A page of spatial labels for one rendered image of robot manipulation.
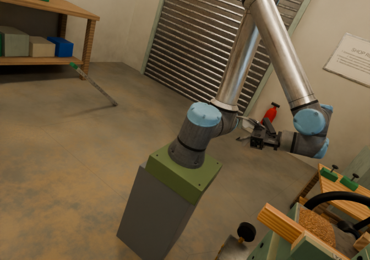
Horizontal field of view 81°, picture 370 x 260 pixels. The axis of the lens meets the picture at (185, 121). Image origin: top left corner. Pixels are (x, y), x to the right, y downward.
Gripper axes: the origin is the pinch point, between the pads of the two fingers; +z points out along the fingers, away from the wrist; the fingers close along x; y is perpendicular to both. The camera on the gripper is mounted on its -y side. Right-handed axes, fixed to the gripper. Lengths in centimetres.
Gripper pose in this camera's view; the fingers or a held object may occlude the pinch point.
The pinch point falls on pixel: (235, 127)
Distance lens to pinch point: 105.8
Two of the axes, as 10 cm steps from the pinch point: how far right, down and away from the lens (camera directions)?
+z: -8.8, -1.9, 4.4
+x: 1.5, 7.6, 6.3
